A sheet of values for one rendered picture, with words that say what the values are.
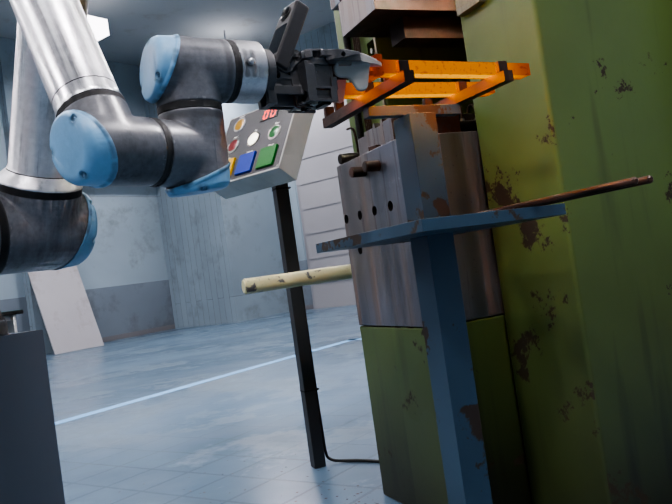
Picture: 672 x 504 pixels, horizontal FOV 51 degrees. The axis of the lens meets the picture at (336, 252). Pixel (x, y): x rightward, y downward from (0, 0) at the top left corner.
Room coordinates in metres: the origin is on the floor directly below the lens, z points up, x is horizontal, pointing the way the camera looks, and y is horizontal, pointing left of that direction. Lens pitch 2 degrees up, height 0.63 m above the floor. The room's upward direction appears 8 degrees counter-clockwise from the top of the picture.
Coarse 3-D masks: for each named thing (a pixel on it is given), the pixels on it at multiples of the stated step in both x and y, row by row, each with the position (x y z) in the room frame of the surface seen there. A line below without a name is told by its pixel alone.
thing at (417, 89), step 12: (348, 84) 1.27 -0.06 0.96; (420, 84) 1.34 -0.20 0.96; (432, 84) 1.35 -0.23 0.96; (444, 84) 1.36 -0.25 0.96; (468, 84) 1.39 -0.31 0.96; (348, 96) 1.28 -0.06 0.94; (396, 96) 1.33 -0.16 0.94; (408, 96) 1.34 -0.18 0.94; (420, 96) 1.36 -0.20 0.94; (432, 96) 1.37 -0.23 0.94; (444, 96) 1.39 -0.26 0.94; (480, 96) 1.43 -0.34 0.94
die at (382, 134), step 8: (384, 120) 1.82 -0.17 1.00; (392, 120) 1.77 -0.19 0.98; (376, 128) 1.84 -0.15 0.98; (384, 128) 1.81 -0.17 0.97; (392, 128) 1.77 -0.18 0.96; (368, 136) 1.89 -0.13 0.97; (376, 136) 1.85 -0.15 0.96; (384, 136) 1.81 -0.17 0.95; (392, 136) 1.77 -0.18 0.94; (360, 144) 1.94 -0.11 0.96; (368, 144) 1.90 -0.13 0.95; (376, 144) 1.86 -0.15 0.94; (360, 152) 1.95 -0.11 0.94
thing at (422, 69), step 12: (384, 60) 1.16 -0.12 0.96; (396, 60) 1.17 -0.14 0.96; (408, 60) 1.18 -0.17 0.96; (420, 60) 1.19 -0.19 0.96; (372, 72) 1.15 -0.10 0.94; (384, 72) 1.16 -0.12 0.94; (396, 72) 1.17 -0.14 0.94; (420, 72) 1.19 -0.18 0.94; (432, 72) 1.20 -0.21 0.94; (444, 72) 1.21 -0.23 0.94; (456, 72) 1.23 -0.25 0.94; (468, 72) 1.24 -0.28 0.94; (480, 72) 1.25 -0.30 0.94; (492, 72) 1.26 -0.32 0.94; (516, 72) 1.29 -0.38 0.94; (528, 72) 1.31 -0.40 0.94
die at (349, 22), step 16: (352, 0) 1.87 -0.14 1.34; (368, 0) 1.79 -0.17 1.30; (384, 0) 1.78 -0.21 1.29; (400, 0) 1.80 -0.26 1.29; (416, 0) 1.82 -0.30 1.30; (432, 0) 1.84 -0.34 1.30; (448, 0) 1.86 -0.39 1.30; (352, 16) 1.88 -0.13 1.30; (368, 16) 1.82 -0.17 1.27; (384, 16) 1.83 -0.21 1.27; (400, 16) 1.85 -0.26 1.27; (448, 16) 1.90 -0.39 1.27; (352, 32) 1.92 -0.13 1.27; (368, 32) 1.94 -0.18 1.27; (384, 32) 1.96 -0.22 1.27
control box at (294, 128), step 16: (256, 112) 2.34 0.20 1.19; (240, 128) 2.36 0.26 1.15; (256, 128) 2.30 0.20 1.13; (288, 128) 2.17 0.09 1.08; (304, 128) 2.22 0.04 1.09; (240, 144) 2.32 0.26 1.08; (256, 144) 2.25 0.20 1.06; (272, 144) 2.19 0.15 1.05; (288, 144) 2.15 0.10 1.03; (304, 144) 2.21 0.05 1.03; (256, 160) 2.21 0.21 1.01; (288, 160) 2.15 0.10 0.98; (240, 176) 2.23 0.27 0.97; (256, 176) 2.19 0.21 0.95; (272, 176) 2.17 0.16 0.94; (288, 176) 2.15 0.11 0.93; (224, 192) 2.34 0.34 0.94; (240, 192) 2.31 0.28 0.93
